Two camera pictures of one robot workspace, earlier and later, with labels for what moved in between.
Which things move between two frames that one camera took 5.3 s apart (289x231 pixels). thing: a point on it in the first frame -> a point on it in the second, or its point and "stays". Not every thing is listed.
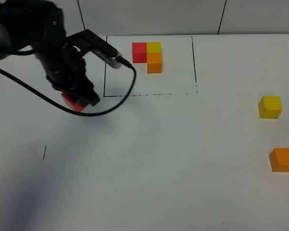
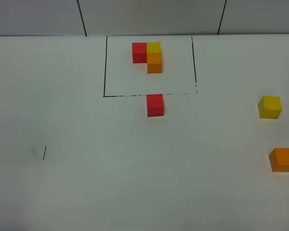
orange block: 282,160 stays
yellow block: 269,107 stays
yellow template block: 152,47 stays
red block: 74,105 -> 155,105
